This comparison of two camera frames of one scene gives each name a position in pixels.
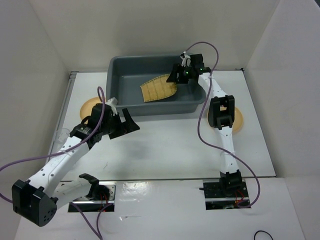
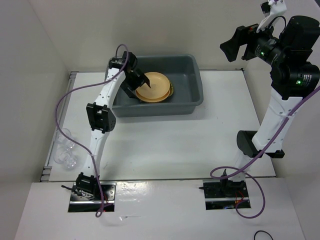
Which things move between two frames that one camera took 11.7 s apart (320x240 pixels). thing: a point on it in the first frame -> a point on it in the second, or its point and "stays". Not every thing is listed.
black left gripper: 129,125 -> 140,78
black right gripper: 177,68 -> 230,47
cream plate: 238,118 -> 153,100
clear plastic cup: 61,135 stays
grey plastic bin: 139,84 stays
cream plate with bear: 86,109 -> 159,86
